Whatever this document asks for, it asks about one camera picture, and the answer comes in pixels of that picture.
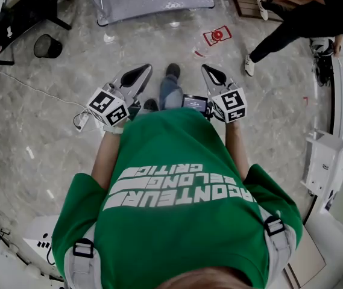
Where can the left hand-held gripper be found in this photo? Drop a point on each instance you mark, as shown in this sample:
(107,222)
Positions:
(105,107)

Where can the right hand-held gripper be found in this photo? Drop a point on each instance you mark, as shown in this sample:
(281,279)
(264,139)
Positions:
(230,104)

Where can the clear water jug red cap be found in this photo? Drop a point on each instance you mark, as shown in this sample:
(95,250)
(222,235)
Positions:
(218,35)

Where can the metal flatbed cart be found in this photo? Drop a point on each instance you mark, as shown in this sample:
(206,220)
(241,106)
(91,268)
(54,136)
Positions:
(147,1)

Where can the person's right forearm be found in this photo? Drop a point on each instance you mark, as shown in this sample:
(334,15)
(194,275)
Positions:
(236,149)

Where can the person's left forearm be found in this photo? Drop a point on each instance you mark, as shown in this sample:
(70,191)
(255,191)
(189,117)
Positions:
(106,158)

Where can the person's left black shoe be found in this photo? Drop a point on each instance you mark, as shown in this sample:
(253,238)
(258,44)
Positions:
(150,104)

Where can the person's black shoe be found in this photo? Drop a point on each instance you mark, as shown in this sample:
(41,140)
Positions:
(150,104)
(173,70)

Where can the small black display screen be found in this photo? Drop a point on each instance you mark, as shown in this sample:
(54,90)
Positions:
(193,102)

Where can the blue denim jeans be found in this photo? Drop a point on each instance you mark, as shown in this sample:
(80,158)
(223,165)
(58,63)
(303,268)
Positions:
(169,92)

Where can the person's right black shoe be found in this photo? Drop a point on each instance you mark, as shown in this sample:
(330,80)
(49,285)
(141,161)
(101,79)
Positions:
(173,70)

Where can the white wristband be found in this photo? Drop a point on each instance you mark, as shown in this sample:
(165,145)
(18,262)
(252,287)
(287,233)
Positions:
(114,129)

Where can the white power strip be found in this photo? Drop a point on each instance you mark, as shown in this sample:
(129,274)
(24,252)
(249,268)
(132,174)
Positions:
(83,122)

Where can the wooden pallet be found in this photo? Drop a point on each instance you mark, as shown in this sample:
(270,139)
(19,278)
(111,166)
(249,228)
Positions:
(249,1)

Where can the black mesh wastebasket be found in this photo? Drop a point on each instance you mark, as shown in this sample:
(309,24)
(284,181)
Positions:
(47,45)

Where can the white headset pile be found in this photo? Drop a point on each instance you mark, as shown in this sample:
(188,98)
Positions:
(322,45)

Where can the black metal desk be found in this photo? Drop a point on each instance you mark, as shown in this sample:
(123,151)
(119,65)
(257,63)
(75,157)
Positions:
(8,17)

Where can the green printed t-shirt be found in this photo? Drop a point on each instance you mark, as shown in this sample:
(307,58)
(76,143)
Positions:
(174,236)

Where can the white box with black marks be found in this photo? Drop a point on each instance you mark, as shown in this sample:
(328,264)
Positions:
(37,239)

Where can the beige flat board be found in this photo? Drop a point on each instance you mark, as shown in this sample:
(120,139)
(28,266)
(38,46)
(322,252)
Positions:
(307,260)

